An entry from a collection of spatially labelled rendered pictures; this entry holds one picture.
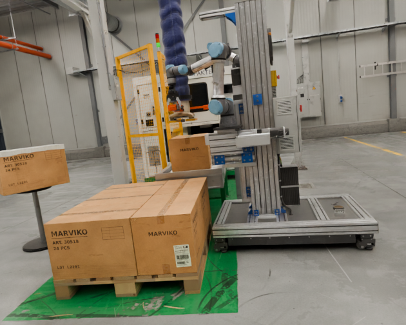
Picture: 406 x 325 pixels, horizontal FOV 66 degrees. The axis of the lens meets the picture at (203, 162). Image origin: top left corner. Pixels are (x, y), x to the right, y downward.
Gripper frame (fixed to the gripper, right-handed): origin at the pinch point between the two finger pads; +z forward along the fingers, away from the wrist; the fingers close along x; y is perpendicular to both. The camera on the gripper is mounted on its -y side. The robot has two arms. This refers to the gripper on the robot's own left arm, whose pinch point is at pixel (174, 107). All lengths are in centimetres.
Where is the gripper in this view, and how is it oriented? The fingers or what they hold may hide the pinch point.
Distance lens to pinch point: 273.9
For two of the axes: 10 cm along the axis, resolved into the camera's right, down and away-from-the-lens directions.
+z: 1.0, 9.8, 1.4
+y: 0.5, -1.5, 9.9
